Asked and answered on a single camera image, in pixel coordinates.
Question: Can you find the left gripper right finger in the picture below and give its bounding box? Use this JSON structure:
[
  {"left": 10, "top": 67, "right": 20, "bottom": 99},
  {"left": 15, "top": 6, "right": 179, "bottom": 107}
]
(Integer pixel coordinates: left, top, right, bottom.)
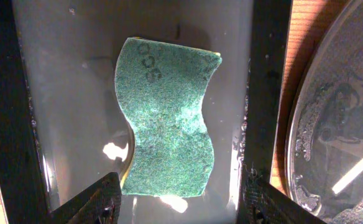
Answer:
[{"left": 236, "top": 174, "right": 323, "bottom": 224}]

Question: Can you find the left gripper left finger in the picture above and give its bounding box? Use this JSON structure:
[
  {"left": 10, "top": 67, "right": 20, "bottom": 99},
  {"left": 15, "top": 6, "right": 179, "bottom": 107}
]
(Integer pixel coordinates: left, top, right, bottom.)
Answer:
[{"left": 49, "top": 172, "right": 122, "bottom": 224}]

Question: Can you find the black round tray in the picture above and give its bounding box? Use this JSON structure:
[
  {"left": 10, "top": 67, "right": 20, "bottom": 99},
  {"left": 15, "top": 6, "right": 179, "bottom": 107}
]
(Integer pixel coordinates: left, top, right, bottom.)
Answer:
[{"left": 285, "top": 1, "right": 363, "bottom": 223}]

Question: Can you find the green yellow sponge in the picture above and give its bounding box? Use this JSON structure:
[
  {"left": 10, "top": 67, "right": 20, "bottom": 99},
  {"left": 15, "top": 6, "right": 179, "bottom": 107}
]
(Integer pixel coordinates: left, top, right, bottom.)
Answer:
[{"left": 114, "top": 37, "right": 222, "bottom": 197}]

